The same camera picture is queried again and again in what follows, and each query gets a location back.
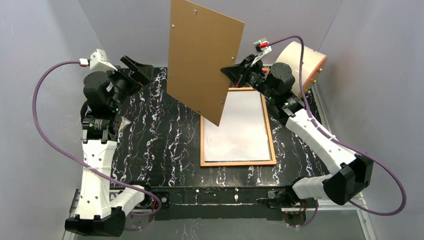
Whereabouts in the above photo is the brown backing board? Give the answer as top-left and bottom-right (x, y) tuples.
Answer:
(166, 0), (245, 126)

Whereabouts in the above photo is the printed photo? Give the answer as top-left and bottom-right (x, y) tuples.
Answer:
(203, 90), (273, 163)

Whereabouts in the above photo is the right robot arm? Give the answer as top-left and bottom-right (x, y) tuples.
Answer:
(220, 55), (374, 208)

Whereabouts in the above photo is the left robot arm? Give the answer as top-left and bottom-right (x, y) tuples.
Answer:
(65, 53), (161, 237)

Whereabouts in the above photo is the small plastic bag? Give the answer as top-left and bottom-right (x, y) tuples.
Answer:
(118, 116), (132, 132)

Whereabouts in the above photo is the white orange cylinder box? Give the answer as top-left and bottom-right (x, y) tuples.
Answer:
(275, 41), (328, 99)

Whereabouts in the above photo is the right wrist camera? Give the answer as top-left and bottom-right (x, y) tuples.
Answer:
(250, 37), (272, 67)

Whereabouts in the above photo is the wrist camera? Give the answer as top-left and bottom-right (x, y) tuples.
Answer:
(78, 48), (118, 73)
(250, 37), (272, 67)

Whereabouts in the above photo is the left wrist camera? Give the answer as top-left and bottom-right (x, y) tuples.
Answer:
(78, 48), (118, 73)

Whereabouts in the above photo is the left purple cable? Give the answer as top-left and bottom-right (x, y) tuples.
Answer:
(31, 60), (163, 232)

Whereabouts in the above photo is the purple cable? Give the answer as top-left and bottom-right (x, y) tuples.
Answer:
(31, 60), (163, 232)
(266, 35), (408, 229)

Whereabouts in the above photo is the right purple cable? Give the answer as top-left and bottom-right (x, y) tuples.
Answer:
(266, 35), (408, 229)

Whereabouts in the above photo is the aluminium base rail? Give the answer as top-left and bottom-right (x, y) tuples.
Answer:
(61, 187), (379, 240)

